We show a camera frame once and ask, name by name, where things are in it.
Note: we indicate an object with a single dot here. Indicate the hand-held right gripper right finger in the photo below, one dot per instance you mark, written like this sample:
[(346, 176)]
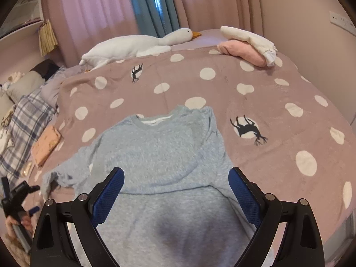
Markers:
[(244, 197)]

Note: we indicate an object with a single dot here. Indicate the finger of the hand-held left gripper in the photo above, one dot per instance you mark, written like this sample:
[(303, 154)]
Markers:
[(33, 188), (33, 210)]

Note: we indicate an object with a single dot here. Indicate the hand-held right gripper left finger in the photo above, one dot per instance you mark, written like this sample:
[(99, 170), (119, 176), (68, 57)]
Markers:
[(107, 197)]

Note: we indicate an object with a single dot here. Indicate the grey sweatshirt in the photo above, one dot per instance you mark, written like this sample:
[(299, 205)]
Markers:
[(167, 155)]

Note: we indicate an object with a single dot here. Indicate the person's left hand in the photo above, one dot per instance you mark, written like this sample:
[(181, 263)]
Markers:
[(19, 222)]

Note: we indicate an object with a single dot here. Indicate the brown fluffy rug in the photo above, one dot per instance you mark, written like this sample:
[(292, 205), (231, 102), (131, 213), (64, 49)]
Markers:
[(12, 247)]

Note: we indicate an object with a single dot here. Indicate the peach folded garment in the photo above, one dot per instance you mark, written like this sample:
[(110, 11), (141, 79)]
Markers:
[(46, 144)]

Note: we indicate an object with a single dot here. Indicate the plaid bedding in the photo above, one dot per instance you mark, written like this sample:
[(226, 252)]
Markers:
[(25, 116)]

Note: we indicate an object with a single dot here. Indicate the mauve polka-dot blanket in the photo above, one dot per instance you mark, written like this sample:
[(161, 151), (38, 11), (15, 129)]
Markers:
[(278, 111)]

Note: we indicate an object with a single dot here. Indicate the beige pillow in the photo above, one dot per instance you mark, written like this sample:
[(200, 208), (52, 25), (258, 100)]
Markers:
[(25, 84)]

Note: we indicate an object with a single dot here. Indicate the pink folded cloth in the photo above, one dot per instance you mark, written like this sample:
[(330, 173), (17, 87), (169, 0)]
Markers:
[(239, 50)]

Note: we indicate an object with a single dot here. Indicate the white goose plush toy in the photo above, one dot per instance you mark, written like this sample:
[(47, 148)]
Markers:
[(119, 48)]

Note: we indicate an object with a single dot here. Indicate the tan fringed hanging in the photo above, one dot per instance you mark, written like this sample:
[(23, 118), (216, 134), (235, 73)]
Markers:
[(47, 39)]

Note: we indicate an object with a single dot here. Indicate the white folded cloth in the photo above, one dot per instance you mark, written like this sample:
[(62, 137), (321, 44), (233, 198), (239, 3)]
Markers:
[(244, 34)]

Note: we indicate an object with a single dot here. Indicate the white shelf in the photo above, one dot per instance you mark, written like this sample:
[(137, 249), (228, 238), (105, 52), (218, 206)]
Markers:
[(19, 19)]

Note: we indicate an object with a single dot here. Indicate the pink curtain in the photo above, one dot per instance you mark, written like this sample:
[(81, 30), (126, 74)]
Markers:
[(91, 5), (217, 2)]

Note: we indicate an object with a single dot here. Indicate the teal curtain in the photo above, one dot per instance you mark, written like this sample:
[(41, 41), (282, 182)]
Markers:
[(147, 5)]

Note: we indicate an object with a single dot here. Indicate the white wall socket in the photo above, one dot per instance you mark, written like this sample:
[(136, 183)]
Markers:
[(340, 21)]

